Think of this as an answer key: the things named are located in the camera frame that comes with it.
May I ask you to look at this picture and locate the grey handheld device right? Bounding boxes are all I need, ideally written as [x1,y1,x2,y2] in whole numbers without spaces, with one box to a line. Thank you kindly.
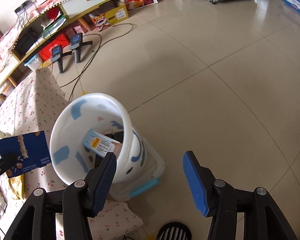
[69,33,93,63]

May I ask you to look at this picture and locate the red gift box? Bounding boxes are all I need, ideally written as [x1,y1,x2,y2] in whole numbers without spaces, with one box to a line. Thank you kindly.
[39,33,70,62]

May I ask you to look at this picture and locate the grey handheld device left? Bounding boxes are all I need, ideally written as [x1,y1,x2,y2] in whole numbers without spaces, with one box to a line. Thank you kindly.
[51,45,72,74]

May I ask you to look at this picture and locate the black floor cable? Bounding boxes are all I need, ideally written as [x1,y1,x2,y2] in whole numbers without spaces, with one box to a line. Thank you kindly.
[58,23,135,106]

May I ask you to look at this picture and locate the wooden tv cabinet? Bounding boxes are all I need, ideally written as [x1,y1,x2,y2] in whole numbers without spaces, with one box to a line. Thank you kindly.
[0,0,176,98]

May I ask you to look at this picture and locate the white patterned trash bin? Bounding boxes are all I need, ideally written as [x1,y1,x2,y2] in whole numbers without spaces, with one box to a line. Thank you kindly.
[50,93,165,202]

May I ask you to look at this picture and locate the yellow printed carton box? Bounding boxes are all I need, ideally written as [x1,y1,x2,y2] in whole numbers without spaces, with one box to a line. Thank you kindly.
[88,5,129,32]

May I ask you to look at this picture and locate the blue cardboard snack box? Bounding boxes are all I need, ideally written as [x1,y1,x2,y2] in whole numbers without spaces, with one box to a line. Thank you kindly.
[0,131,51,178]

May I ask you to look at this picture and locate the grey handheld device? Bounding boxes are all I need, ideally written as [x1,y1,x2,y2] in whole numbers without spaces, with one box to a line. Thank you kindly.
[51,45,72,74]
[69,33,93,63]

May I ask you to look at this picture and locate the yellow snack bag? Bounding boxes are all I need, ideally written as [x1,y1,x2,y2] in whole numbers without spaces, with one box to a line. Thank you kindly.
[8,174,24,200]

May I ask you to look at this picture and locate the clear blue-lid storage box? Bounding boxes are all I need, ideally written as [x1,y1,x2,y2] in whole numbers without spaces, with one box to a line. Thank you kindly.
[24,54,44,71]

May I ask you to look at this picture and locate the pink checked cloth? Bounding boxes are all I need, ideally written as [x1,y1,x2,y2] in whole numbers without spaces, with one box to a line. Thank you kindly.
[0,23,21,72]

